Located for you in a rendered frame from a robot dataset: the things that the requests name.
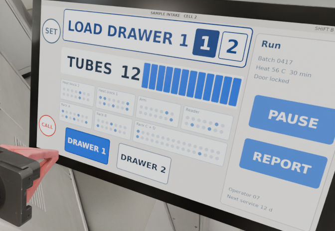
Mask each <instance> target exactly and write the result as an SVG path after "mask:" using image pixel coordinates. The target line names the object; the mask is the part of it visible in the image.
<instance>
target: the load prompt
mask: <svg viewBox="0 0 335 231"><path fill-rule="evenodd" d="M253 33H254V27H245V26H235V25H225V24H216V23H206V22H196V21H186V20H176V19H166V18H157V17H147V16H137V15H127V14H117V13H108V12H98V11H88V10H78V9H68V8H64V11H63V30H62V41H68V42H74V43H81V44H87V45H94V46H100V47H107V48H113V49H119V50H126V51H132V52H139V53H145V54H152V55H158V56H164V57H171V58H177V59H184V60H190V61H197V62H203V63H209V64H216V65H222V66H229V67H235V68H242V69H246V65H247V60H248V56H249V51H250V47H251V42H252V37H253Z"/></svg>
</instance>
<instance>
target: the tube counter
mask: <svg viewBox="0 0 335 231"><path fill-rule="evenodd" d="M243 79H244V77H242V76H236V75H230V74H224V73H218V72H212V71H206V70H200V69H194V68H188V67H182V66H176V65H170V64H164V63H158V62H152V61H146V60H140V59H133V58H127V57H121V60H120V70H119V79H118V85H122V86H127V87H132V88H137V89H142V90H147V91H151V92H156V93H161V94H166V95H171V96H176V97H180V98H185V99H190V100H195V101H200V102H205V103H209V104H214V105H219V106H224V107H229V108H233V109H237V107H238V102H239V97H240V93H241V88H242V84H243Z"/></svg>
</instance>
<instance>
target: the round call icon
mask: <svg viewBox="0 0 335 231"><path fill-rule="evenodd" d="M56 129H57V117H56V116H52V115H48V114H44V113H41V112H38V134H40V135H43V136H46V137H49V138H52V139H56Z"/></svg>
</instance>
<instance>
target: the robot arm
mask: <svg viewBox="0 0 335 231"><path fill-rule="evenodd" d="M58 156H59V151H58V150H54V149H42V148H31V147H23V146H14V145H5V144H2V145H0V218H1V219H3V220H5V221H7V222H9V223H11V224H13V225H15V226H17V227H20V226H22V225H23V224H25V223H26V222H27V221H29V220H30V219H31V218H32V206H30V205H27V206H26V203H28V202H29V201H30V199H31V197H32V196H33V194H34V192H35V191H36V189H37V187H38V186H39V184H40V182H41V180H42V179H43V177H44V176H45V174H46V173H47V172H48V171H49V170H50V168H51V167H52V166H53V165H54V164H55V162H56V161H57V160H58ZM40 159H44V160H43V161H41V162H40V163H39V162H38V161H37V160H40Z"/></svg>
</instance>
